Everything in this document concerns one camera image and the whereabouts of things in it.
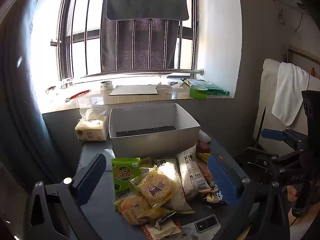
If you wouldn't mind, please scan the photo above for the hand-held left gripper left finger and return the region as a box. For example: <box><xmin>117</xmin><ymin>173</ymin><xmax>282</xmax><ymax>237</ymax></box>
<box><xmin>25</xmin><ymin>153</ymin><xmax>108</xmax><ymax>240</ymax></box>

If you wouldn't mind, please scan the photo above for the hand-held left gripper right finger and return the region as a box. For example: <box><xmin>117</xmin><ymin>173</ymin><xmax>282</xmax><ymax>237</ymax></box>
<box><xmin>207</xmin><ymin>154</ymin><xmax>292</xmax><ymax>240</ymax></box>

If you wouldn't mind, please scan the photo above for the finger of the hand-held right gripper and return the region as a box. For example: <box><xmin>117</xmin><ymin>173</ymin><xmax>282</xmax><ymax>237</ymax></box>
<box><xmin>261</xmin><ymin>128</ymin><xmax>304</xmax><ymax>153</ymax></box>
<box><xmin>244</xmin><ymin>147</ymin><xmax>282</xmax><ymax>172</ymax></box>

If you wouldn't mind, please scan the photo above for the dark blue snack packet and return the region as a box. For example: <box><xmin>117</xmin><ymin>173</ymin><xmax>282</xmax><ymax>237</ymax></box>
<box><xmin>201</xmin><ymin>184</ymin><xmax>228</xmax><ymax>207</ymax></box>

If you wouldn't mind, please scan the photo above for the orange stick snack packet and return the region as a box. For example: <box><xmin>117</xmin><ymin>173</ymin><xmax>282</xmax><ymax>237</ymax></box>
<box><xmin>197</xmin><ymin>161</ymin><xmax>216</xmax><ymax>188</ymax></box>

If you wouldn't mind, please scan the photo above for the white black-print snack packet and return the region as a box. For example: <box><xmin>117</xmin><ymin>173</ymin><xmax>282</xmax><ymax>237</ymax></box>
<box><xmin>176</xmin><ymin>145</ymin><xmax>212</xmax><ymax>202</ymax></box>

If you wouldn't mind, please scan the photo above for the green snack packet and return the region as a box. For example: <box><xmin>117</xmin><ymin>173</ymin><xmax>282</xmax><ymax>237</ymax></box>
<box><xmin>111</xmin><ymin>157</ymin><xmax>141</xmax><ymax>201</ymax></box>

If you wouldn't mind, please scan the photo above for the long white snack packet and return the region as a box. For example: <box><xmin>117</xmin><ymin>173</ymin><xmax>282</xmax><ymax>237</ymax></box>
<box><xmin>153</xmin><ymin>158</ymin><xmax>196</xmax><ymax>215</ymax></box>

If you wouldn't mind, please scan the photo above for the round orange cracker packet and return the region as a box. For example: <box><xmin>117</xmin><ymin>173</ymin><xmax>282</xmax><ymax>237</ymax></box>
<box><xmin>115</xmin><ymin>194</ymin><xmax>176</xmax><ymax>227</ymax></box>

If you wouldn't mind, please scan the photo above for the small olive snack packet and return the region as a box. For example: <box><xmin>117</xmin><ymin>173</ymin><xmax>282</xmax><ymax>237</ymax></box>
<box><xmin>138</xmin><ymin>156</ymin><xmax>154</xmax><ymax>168</ymax></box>

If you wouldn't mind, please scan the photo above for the clear yellow cartoon snack packet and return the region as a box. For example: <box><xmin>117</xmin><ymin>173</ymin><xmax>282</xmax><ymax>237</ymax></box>
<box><xmin>130</xmin><ymin>168</ymin><xmax>179</xmax><ymax>209</ymax></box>

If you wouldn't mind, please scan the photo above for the white cardboard box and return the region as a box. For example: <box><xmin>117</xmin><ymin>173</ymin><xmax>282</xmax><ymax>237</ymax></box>
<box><xmin>108</xmin><ymin>103</ymin><xmax>201</xmax><ymax>159</ymax></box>

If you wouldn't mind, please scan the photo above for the cream pastry packet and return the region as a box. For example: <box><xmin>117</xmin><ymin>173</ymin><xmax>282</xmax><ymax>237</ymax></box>
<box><xmin>141</xmin><ymin>218</ymin><xmax>183</xmax><ymax>240</ymax></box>

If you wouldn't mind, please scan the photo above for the person's right hand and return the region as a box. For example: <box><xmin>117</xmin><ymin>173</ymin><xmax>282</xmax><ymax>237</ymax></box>
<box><xmin>287</xmin><ymin>184</ymin><xmax>320</xmax><ymax>221</ymax></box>

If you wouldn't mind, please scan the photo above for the blue table cloth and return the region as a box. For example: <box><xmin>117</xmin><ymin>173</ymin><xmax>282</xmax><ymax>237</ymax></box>
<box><xmin>77</xmin><ymin>129</ymin><xmax>251</xmax><ymax>240</ymax></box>

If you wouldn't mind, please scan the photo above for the smartphone with cartoon case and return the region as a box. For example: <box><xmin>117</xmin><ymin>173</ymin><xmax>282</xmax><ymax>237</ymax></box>
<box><xmin>181</xmin><ymin>213</ymin><xmax>223</xmax><ymax>240</ymax></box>

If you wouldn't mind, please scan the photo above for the white towel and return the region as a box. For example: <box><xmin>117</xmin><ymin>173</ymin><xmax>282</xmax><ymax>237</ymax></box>
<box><xmin>271</xmin><ymin>62</ymin><xmax>311</xmax><ymax>127</ymax></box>

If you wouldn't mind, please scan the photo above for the white tissue pack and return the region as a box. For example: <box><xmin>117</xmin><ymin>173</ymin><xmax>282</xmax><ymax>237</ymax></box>
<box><xmin>75</xmin><ymin>105</ymin><xmax>109</xmax><ymax>143</ymax></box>

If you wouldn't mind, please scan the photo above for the green plastic bag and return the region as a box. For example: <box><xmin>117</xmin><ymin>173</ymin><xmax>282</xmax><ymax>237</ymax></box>
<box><xmin>181</xmin><ymin>78</ymin><xmax>230</xmax><ymax>96</ymax></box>

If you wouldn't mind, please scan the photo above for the green container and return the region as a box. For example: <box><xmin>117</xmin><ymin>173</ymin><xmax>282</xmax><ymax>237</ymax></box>
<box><xmin>189</xmin><ymin>85</ymin><xmax>208</xmax><ymax>99</ymax></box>

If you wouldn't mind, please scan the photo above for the grey cardboard sheet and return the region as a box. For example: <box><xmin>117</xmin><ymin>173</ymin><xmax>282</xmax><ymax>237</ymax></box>
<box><xmin>108</xmin><ymin>84</ymin><xmax>159</xmax><ymax>96</ymax></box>

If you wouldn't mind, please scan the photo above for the blue curtain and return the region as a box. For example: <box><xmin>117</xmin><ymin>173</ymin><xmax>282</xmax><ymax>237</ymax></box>
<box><xmin>0</xmin><ymin>0</ymin><xmax>84</xmax><ymax>205</ymax></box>

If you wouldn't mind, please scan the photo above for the metal window grille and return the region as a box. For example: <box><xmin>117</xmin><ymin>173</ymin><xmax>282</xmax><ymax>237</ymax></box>
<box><xmin>55</xmin><ymin>0</ymin><xmax>199</xmax><ymax>82</ymax></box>

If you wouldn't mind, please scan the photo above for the dark grey towel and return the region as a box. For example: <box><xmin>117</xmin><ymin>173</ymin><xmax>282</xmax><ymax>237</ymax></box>
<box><xmin>100</xmin><ymin>0</ymin><xmax>190</xmax><ymax>73</ymax></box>

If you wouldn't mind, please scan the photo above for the wooden frame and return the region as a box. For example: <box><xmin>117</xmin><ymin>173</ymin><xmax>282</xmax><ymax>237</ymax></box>
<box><xmin>286</xmin><ymin>47</ymin><xmax>320</xmax><ymax>64</ymax></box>

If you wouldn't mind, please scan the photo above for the red handled tool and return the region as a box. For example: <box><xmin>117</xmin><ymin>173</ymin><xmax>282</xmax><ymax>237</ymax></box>
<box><xmin>65</xmin><ymin>89</ymin><xmax>92</xmax><ymax>103</ymax></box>

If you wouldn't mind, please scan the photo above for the metal towel rail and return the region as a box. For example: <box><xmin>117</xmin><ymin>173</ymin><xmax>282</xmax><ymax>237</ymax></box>
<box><xmin>49</xmin><ymin>68</ymin><xmax>205</xmax><ymax>81</ymax></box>

